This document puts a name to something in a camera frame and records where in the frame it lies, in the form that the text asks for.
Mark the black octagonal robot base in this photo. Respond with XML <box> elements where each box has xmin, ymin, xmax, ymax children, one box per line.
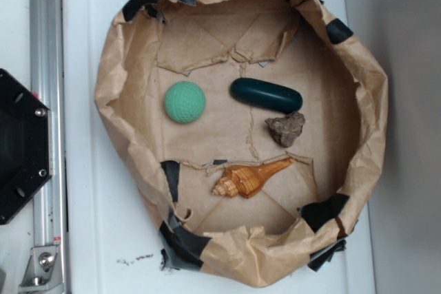
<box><xmin>1</xmin><ymin>69</ymin><xmax>52</xmax><ymax>225</ymax></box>

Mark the dark green plastic pickle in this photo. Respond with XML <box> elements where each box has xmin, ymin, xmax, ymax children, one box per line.
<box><xmin>230</xmin><ymin>78</ymin><xmax>303</xmax><ymax>114</ymax></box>

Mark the brown paper bin liner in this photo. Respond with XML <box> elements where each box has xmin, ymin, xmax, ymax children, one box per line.
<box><xmin>94</xmin><ymin>0</ymin><xmax>388</xmax><ymax>287</ymax></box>

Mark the green dimpled ball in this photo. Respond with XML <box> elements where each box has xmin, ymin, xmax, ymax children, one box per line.
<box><xmin>163</xmin><ymin>81</ymin><xmax>206</xmax><ymax>123</ymax></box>

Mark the orange conch seashell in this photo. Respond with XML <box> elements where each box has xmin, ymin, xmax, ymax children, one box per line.
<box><xmin>212</xmin><ymin>157</ymin><xmax>294</xmax><ymax>199</ymax></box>

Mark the grey brown rock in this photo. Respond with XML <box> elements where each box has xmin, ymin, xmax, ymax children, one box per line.
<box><xmin>265</xmin><ymin>112</ymin><xmax>305</xmax><ymax>148</ymax></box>

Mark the aluminium extrusion rail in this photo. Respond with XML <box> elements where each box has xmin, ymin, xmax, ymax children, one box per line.
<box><xmin>30</xmin><ymin>0</ymin><xmax>71</xmax><ymax>293</ymax></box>

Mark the metal corner bracket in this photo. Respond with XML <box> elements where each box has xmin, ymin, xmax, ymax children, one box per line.
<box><xmin>18</xmin><ymin>245</ymin><xmax>65</xmax><ymax>293</ymax></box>

